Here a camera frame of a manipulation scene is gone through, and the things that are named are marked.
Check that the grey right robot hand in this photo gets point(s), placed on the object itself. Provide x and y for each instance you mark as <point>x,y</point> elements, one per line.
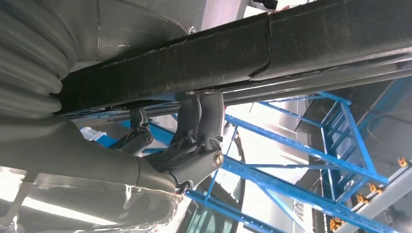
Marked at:
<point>80,160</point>

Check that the blue metal shelf rack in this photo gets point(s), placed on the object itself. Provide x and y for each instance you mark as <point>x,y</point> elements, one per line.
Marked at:
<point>289,144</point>
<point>357,135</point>

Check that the pale grey metal rail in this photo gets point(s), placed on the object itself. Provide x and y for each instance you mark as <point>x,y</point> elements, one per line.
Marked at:
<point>386,196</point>

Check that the orange clip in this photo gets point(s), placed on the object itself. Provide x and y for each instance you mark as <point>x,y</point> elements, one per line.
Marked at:
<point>336,224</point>
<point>375,188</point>
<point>362,198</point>
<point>402,161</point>

